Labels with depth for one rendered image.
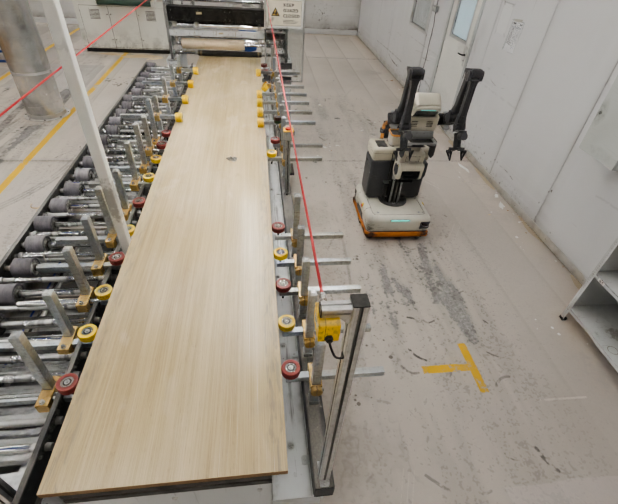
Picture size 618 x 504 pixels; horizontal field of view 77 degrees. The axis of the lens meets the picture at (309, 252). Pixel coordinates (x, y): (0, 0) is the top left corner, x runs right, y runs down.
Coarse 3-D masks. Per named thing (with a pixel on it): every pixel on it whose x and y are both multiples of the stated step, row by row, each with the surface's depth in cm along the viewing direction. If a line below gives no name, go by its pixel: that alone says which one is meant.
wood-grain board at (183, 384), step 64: (256, 64) 501; (192, 128) 341; (256, 128) 349; (192, 192) 263; (256, 192) 267; (128, 256) 211; (192, 256) 214; (256, 256) 217; (128, 320) 178; (192, 320) 180; (256, 320) 182; (128, 384) 154; (192, 384) 156; (256, 384) 157; (64, 448) 135; (128, 448) 136; (192, 448) 137; (256, 448) 138
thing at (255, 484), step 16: (224, 480) 133; (240, 480) 134; (256, 480) 137; (64, 496) 127; (80, 496) 128; (96, 496) 130; (112, 496) 131; (128, 496) 132; (144, 496) 135; (160, 496) 137; (176, 496) 139; (192, 496) 140; (208, 496) 142; (224, 496) 144; (240, 496) 146; (256, 496) 147
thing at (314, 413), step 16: (272, 96) 472; (288, 208) 290; (288, 224) 275; (288, 240) 261; (288, 256) 251; (304, 368) 187; (304, 384) 181; (304, 400) 176; (320, 400) 175; (320, 416) 169; (320, 432) 164; (320, 448) 159; (320, 496) 153
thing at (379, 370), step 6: (378, 366) 173; (300, 372) 169; (306, 372) 169; (324, 372) 170; (330, 372) 170; (360, 372) 171; (366, 372) 171; (372, 372) 171; (378, 372) 171; (384, 372) 172; (300, 378) 167; (306, 378) 168; (324, 378) 169; (330, 378) 170
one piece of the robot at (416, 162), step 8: (416, 120) 310; (424, 120) 310; (432, 120) 311; (440, 120) 313; (416, 128) 315; (424, 128) 316; (432, 128) 317; (408, 152) 331; (416, 152) 332; (424, 152) 333; (400, 160) 334; (408, 160) 334; (416, 160) 334; (400, 168) 334; (408, 168) 334; (416, 168) 335; (400, 176) 340
